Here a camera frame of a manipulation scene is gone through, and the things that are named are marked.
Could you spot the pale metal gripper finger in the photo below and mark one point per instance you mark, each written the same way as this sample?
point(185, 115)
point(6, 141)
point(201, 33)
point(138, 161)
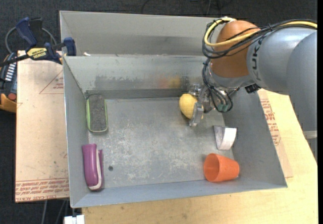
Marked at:
point(197, 114)
point(195, 90)

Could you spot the yellow toy lemon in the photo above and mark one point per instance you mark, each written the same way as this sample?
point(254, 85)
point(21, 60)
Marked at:
point(187, 105)

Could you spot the grey metal bin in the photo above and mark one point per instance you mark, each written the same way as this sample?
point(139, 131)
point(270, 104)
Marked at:
point(151, 142)

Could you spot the orange plastic cup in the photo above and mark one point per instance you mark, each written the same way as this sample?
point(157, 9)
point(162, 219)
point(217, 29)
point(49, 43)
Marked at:
point(222, 168)

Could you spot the green sponge with grey top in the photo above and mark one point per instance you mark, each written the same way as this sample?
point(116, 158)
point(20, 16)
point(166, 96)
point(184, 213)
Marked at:
point(97, 113)

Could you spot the brown cardboard board red print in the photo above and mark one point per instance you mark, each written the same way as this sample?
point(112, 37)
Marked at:
point(38, 129)

